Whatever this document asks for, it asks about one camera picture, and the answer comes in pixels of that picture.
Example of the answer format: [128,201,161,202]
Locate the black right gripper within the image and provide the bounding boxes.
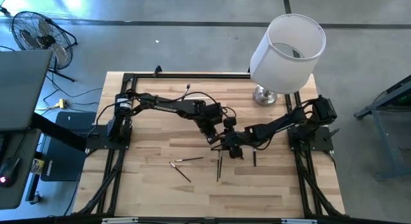
[211,128,258,152]

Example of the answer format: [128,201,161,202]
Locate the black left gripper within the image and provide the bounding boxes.
[198,117,225,148]

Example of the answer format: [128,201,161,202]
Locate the silver metal stand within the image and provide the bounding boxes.
[249,13,328,107]

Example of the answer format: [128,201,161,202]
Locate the black Husky case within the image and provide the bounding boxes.
[40,111,98,182]

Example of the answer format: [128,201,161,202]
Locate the black desk support beam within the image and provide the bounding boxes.
[30,113,88,151]

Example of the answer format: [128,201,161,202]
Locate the yellow power adapter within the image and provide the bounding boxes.
[35,98,69,111]

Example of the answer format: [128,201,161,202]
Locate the grey desk top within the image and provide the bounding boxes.
[0,49,54,132]

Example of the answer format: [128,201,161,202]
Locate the black floor fan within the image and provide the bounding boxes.
[10,10,79,83]

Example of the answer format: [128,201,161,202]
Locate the dark grey desk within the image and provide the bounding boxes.
[0,128,42,211]

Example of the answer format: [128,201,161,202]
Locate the black computer mouse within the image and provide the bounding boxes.
[0,156,21,188]

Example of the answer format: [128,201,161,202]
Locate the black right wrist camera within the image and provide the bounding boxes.
[228,146,244,160]

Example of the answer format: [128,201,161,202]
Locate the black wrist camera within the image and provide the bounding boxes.
[222,116,238,130]
[228,146,244,160]

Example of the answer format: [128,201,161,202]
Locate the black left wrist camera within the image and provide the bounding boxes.
[222,116,238,130]

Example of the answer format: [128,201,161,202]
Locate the black aluminium table frame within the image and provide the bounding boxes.
[72,71,347,224]

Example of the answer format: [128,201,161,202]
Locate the silver frame corner bracket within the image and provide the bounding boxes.
[101,217,139,224]
[281,218,319,224]

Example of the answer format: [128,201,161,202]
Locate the grey metal cart frame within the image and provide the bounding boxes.
[353,74,411,180]

